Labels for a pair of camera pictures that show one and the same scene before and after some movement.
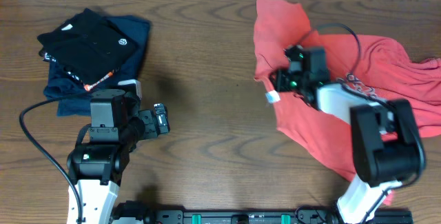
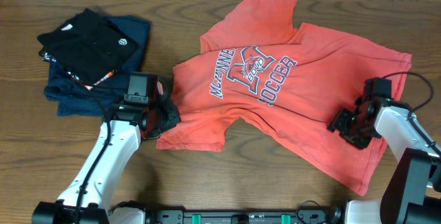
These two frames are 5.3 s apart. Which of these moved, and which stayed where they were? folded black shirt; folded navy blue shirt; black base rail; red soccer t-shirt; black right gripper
Moved: black right gripper; red soccer t-shirt
Stayed: folded navy blue shirt; black base rail; folded black shirt
